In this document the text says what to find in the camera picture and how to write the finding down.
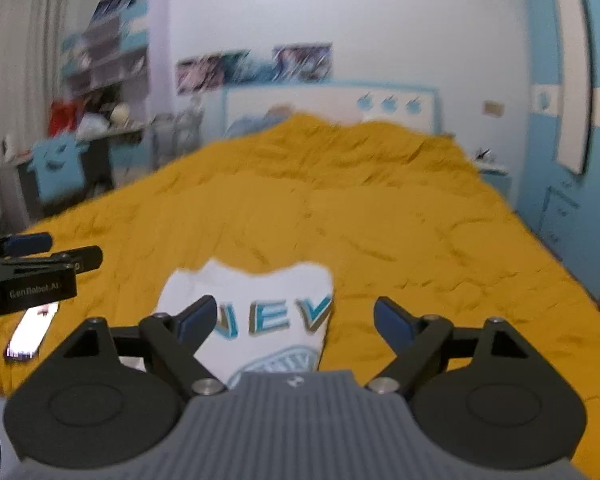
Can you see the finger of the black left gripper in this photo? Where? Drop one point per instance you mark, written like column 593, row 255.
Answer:
column 83, row 259
column 20, row 245

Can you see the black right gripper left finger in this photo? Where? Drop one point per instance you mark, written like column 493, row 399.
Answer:
column 173, row 340

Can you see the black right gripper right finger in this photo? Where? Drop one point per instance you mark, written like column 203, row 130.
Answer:
column 418, row 345

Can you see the white printed t-shirt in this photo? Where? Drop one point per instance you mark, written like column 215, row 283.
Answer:
column 267, row 323

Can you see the smartphone with lit screen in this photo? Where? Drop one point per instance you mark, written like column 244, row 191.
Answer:
column 30, row 332

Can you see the blue smiley desk chair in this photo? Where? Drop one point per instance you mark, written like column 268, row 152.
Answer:
column 57, row 166

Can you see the mustard yellow bed quilt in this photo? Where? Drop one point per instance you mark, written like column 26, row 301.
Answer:
column 387, row 211

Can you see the red bag on desk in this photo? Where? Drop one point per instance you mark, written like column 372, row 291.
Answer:
column 64, row 117

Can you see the cream round plush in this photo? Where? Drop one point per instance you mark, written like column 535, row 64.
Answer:
column 120, row 114

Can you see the desk with shelf unit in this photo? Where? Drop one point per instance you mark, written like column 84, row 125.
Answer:
column 105, row 64

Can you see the blue bedside table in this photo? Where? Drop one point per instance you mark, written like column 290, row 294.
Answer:
column 492, row 172

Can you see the blue pillow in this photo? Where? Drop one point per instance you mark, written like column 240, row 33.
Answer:
column 250, row 124

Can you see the blue wardrobe with drawers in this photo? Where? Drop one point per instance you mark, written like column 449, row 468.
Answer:
column 559, row 197

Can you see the white blue apple headboard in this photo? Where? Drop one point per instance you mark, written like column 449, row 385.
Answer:
column 415, row 107

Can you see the white curtain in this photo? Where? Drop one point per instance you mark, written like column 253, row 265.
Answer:
column 30, row 36

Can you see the beige wall switch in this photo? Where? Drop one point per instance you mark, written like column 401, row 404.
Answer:
column 493, row 109

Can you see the anime wall posters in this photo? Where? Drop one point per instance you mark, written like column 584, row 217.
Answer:
column 281, row 65

